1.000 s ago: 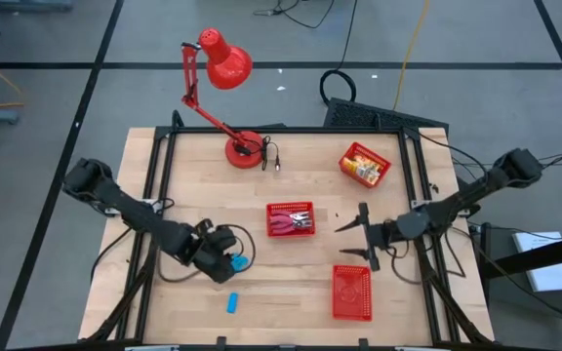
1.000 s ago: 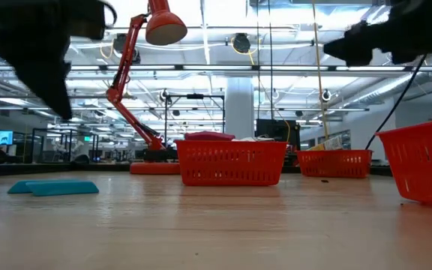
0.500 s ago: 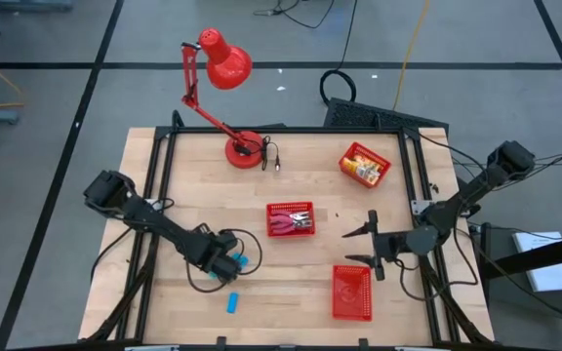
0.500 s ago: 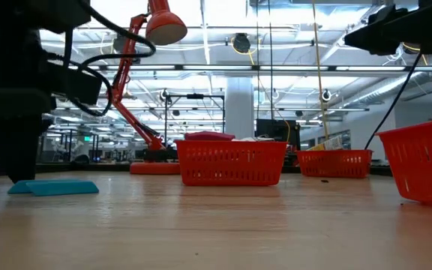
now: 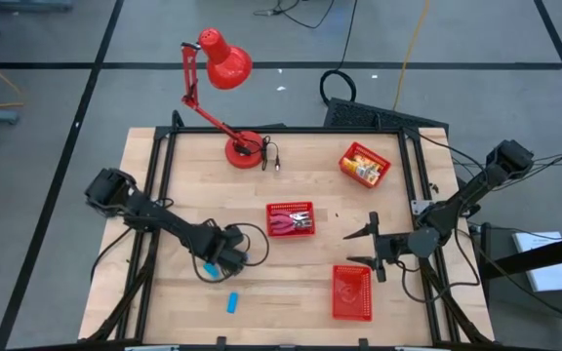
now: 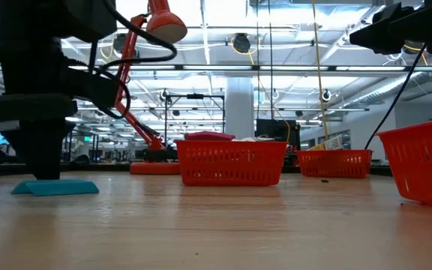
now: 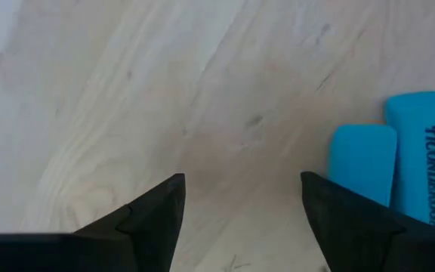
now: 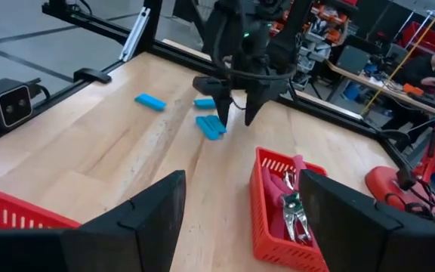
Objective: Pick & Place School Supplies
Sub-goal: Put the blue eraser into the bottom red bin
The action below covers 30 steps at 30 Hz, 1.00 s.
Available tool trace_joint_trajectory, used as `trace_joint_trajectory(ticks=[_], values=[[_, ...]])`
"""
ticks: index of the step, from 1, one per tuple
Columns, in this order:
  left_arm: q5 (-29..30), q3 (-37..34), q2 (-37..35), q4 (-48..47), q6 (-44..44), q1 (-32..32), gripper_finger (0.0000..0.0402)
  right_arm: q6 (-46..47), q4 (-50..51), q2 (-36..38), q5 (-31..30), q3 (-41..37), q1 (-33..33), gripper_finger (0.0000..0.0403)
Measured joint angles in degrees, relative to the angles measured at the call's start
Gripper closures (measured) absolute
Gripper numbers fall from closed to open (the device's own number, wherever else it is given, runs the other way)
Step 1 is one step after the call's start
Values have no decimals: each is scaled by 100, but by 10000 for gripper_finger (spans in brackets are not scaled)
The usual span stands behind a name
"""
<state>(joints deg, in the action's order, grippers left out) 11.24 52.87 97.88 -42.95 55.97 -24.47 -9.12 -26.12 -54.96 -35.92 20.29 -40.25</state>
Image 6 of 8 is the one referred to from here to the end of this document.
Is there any teal wedge eraser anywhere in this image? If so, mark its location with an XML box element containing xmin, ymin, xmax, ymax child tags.
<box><xmin>10</xmin><ymin>178</ymin><xmax>100</xmax><ymax>197</ymax></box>

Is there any black metal frame stand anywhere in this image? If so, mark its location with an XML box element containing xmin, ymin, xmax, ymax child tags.
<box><xmin>163</xmin><ymin>94</ymin><xmax>227</xmax><ymax>140</ymax></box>

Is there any white building column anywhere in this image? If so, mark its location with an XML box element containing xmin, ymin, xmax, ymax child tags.
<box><xmin>224</xmin><ymin>76</ymin><xmax>257</xmax><ymax>140</ymax></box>

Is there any pink eraser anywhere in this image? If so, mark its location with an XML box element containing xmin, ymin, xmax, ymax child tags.
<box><xmin>184</xmin><ymin>130</ymin><xmax>236</xmax><ymax>142</ymax></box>

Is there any black ceiling cable reel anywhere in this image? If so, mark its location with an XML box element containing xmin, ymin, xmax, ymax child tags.
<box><xmin>112</xmin><ymin>33</ymin><xmax>142</xmax><ymax>63</ymax></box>
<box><xmin>232</xmin><ymin>32</ymin><xmax>253</xmax><ymax>54</ymax></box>

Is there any black frame workstation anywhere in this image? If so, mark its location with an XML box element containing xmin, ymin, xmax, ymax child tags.
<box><xmin>61</xmin><ymin>129</ymin><xmax>99</xmax><ymax>164</ymax></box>

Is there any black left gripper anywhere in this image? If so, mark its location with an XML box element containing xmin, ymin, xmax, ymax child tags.
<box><xmin>0</xmin><ymin>37</ymin><xmax>78</xmax><ymax>180</ymax></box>

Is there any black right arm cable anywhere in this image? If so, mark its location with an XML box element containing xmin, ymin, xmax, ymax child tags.
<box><xmin>364</xmin><ymin>43</ymin><xmax>427</xmax><ymax>151</ymax></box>

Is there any black screen panel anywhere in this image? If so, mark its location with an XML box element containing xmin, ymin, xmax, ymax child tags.
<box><xmin>255</xmin><ymin>118</ymin><xmax>302</xmax><ymax>151</ymax></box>

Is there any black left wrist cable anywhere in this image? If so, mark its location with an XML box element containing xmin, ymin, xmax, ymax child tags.
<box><xmin>88</xmin><ymin>0</ymin><xmax>179</xmax><ymax>121</ymax></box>

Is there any orange desk lamp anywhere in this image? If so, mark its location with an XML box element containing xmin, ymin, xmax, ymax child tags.
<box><xmin>105</xmin><ymin>0</ymin><xmax>189</xmax><ymax>176</ymax></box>

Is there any small white packaged item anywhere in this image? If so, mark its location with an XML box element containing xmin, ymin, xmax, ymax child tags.
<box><xmin>232</xmin><ymin>135</ymin><xmax>276</xmax><ymax>143</ymax></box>

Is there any yellow hanging cable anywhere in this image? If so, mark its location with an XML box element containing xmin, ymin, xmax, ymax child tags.
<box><xmin>310</xmin><ymin>0</ymin><xmax>332</xmax><ymax>142</ymax></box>

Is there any red plastic basket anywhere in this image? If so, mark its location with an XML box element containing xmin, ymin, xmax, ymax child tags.
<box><xmin>174</xmin><ymin>139</ymin><xmax>288</xmax><ymax>188</ymax></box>
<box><xmin>375</xmin><ymin>116</ymin><xmax>432</xmax><ymax>211</ymax></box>
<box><xmin>296</xmin><ymin>148</ymin><xmax>374</xmax><ymax>179</ymax></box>

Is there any thin black hanging cable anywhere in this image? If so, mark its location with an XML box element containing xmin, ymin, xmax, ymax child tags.
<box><xmin>255</xmin><ymin>0</ymin><xmax>260</xmax><ymax>121</ymax></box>
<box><xmin>268</xmin><ymin>0</ymin><xmax>274</xmax><ymax>121</ymax></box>

